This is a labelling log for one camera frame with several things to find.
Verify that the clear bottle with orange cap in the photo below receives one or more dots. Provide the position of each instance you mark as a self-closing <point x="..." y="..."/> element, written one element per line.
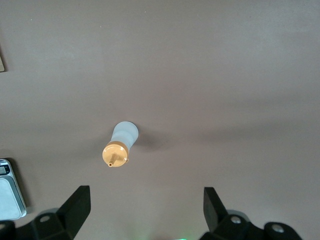
<point x="125" y="136"/>

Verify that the silver digital kitchen scale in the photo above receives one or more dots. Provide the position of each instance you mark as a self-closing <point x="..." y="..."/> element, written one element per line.
<point x="8" y="195"/>

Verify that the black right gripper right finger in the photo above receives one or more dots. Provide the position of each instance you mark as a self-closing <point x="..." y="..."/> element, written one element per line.
<point x="220" y="225"/>

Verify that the wooden cutting board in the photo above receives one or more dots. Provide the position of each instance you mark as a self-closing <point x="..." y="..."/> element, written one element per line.
<point x="2" y="60"/>

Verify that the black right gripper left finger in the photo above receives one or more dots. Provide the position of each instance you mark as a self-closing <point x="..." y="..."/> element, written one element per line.
<point x="62" y="220"/>

